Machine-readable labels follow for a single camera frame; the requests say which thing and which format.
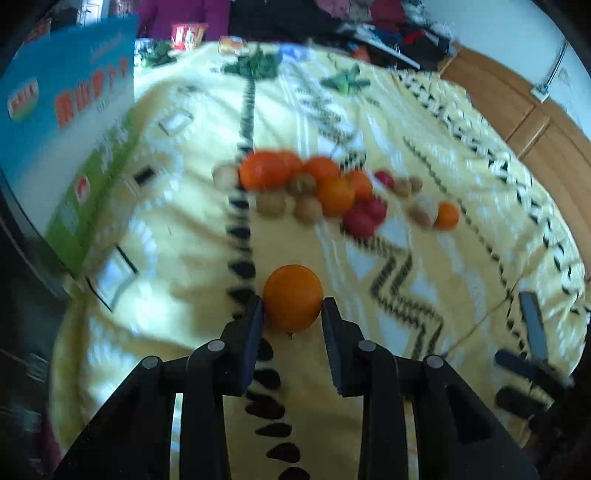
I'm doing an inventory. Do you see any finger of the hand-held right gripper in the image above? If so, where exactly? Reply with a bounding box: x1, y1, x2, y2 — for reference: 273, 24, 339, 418
493, 349, 575, 387
495, 387, 552, 420

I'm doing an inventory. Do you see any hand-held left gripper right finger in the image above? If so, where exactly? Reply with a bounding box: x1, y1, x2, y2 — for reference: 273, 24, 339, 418
322, 296, 541, 480

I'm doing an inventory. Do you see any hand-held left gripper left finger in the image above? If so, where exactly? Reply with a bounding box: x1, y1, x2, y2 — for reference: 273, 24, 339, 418
55, 295, 265, 480

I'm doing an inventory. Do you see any single orange citrus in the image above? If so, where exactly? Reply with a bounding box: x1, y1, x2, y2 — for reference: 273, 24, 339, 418
262, 264, 325, 334

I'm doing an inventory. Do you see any pile of oranges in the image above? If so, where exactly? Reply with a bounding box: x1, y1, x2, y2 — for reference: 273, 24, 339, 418
239, 150, 461, 232

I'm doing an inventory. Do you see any yellow patterned blanket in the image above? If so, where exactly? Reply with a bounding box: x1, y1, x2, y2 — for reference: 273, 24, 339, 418
51, 39, 589, 480

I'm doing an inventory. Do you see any white garlic bulb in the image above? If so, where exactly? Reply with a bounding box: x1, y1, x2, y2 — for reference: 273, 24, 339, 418
413, 193, 438, 222

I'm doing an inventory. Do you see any wooden headboard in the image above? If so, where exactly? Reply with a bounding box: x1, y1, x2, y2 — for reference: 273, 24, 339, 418
438, 46, 591, 232

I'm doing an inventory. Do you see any blue and green carton box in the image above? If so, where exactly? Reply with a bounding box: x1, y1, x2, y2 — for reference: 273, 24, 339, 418
0, 13, 139, 278

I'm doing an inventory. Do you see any green leafy vegetable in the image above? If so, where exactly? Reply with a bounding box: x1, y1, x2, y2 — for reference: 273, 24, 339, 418
139, 41, 178, 65

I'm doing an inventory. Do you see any red snack packet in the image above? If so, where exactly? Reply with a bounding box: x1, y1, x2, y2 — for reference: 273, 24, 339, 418
171, 24, 206, 51

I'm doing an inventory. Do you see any pile of clothes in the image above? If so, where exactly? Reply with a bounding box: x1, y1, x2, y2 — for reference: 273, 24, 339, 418
231, 0, 458, 70

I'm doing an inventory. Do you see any white cable conduit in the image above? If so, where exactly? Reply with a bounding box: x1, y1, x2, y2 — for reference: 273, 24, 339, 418
531, 39, 568, 100

